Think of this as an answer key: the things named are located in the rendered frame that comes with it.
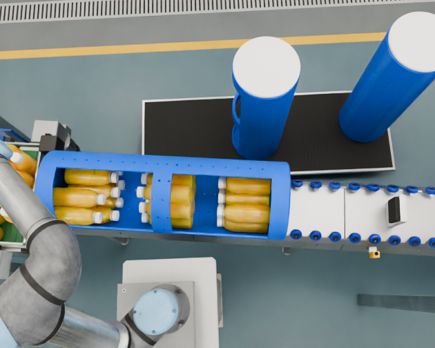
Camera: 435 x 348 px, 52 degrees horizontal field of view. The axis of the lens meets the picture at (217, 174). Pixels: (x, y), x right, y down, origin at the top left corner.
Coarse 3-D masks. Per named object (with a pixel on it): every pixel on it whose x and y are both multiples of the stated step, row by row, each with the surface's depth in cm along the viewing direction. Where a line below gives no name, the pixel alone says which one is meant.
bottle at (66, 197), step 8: (56, 192) 160; (64, 192) 160; (72, 192) 160; (80, 192) 160; (88, 192) 160; (96, 192) 163; (56, 200) 160; (64, 200) 160; (72, 200) 159; (80, 200) 159; (88, 200) 159; (96, 200) 160
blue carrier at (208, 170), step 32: (64, 160) 156; (96, 160) 156; (128, 160) 156; (160, 160) 157; (192, 160) 158; (224, 160) 159; (256, 160) 162; (128, 192) 178; (160, 192) 150; (288, 192) 148; (96, 224) 168; (128, 224) 170; (160, 224) 154; (288, 224) 150
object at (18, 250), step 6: (24, 150) 191; (30, 150) 191; (36, 150) 191; (6, 246) 180; (12, 246) 180; (18, 246) 180; (24, 246) 180; (12, 252) 188; (18, 252) 185; (24, 252) 180
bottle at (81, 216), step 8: (56, 208) 161; (64, 208) 161; (72, 208) 161; (80, 208) 161; (56, 216) 160; (64, 216) 159; (72, 216) 159; (80, 216) 159; (88, 216) 160; (72, 224) 161; (80, 224) 160; (88, 224) 161
